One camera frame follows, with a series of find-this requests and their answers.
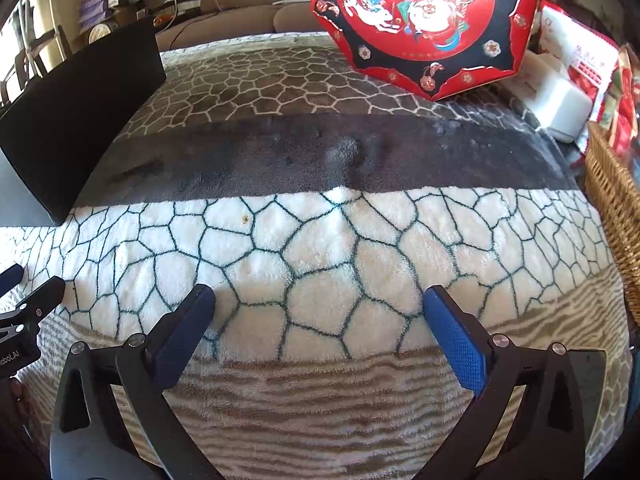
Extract cracked-pattern fleece blanket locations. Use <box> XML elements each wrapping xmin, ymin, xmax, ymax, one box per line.
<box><xmin>0</xmin><ymin>30</ymin><xmax>633</xmax><ymax>480</ymax></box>

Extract brown fabric sofa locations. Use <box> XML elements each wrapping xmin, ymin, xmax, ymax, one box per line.
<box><xmin>155</xmin><ymin>0</ymin><xmax>331</xmax><ymax>53</ymax></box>

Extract red octagonal gift box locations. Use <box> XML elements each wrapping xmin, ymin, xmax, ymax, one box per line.
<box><xmin>310</xmin><ymin>0</ymin><xmax>543</xmax><ymax>102</ymax></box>

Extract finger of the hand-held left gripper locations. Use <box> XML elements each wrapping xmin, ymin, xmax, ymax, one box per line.
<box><xmin>0</xmin><ymin>264</ymin><xmax>25</xmax><ymax>293</ymax></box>
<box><xmin>10</xmin><ymin>276</ymin><xmax>67</xmax><ymax>318</ymax></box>

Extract red and white gift bag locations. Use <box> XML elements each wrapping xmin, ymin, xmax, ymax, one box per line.
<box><xmin>537</xmin><ymin>2</ymin><xmax>621</xmax><ymax>91</ymax></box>

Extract wicker basket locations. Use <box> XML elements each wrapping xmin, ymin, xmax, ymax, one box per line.
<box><xmin>584</xmin><ymin>121</ymin><xmax>640</xmax><ymax>326</ymax></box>

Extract purple boxes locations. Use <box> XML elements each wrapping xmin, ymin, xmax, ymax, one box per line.
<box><xmin>77</xmin><ymin>0</ymin><xmax>128</xmax><ymax>28</ymax></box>

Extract red patterned gift packet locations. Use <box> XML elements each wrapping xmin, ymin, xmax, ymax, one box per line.
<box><xmin>597</xmin><ymin>45</ymin><xmax>640</xmax><ymax>156</ymax></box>

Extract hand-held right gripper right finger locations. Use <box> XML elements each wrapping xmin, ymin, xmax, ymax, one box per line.
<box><xmin>412</xmin><ymin>285</ymin><xmax>608</xmax><ymax>480</ymax></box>

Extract black storage box white interior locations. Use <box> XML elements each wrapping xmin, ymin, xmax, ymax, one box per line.
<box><xmin>0</xmin><ymin>20</ymin><xmax>167</xmax><ymax>226</ymax></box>

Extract round biscuit tin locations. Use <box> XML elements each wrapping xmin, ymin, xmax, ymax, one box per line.
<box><xmin>87</xmin><ymin>22</ymin><xmax>121</xmax><ymax>43</ymax></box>

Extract dark wooden chair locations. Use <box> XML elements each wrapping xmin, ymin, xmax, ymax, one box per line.
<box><xmin>0</xmin><ymin>25</ymin><xmax>71</xmax><ymax>106</ymax></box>

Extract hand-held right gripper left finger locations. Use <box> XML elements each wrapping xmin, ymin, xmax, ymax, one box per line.
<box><xmin>49</xmin><ymin>283</ymin><xmax>223</xmax><ymax>480</ymax></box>

